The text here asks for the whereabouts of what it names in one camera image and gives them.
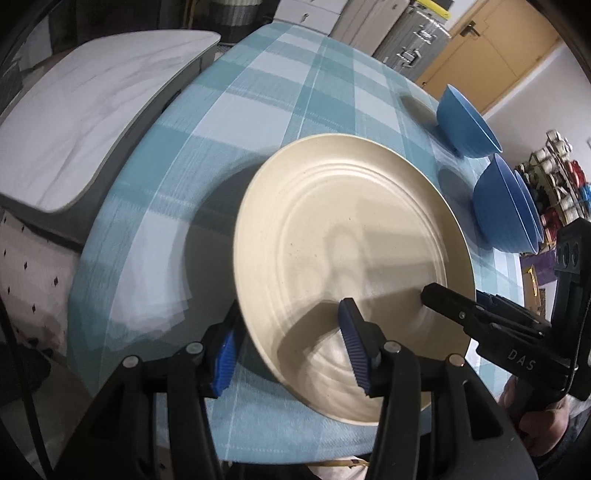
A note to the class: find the blue bowl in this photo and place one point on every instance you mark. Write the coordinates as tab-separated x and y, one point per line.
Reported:
533	212
461	124
496	212

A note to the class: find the person's right hand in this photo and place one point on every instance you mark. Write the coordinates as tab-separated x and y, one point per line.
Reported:
540	429

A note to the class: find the white marble side table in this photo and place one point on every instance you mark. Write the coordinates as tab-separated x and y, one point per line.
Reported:
92	115

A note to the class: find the white dresser with drawers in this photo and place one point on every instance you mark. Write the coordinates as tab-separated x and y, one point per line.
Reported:
314	9

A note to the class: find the purple bag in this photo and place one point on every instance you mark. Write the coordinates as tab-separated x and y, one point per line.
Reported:
538	272

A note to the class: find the wooden door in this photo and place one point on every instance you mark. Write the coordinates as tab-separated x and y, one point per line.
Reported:
498	50

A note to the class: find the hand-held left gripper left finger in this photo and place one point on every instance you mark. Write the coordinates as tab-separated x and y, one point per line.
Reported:
224	364

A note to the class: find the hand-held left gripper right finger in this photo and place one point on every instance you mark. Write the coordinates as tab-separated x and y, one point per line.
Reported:
355	355

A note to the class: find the woven laundry basket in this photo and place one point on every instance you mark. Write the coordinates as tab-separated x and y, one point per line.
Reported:
244	7

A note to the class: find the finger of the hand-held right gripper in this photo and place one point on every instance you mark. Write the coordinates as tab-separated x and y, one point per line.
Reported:
461	311
489	299

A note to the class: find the beige suitcase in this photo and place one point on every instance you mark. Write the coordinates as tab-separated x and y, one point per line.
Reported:
364	21

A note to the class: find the beige plate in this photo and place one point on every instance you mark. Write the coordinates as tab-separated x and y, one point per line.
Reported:
351	221

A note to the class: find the silver suitcase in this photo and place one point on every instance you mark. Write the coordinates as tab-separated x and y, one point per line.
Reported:
411	41

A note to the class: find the teal checked tablecloth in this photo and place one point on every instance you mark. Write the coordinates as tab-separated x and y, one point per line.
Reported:
277	92

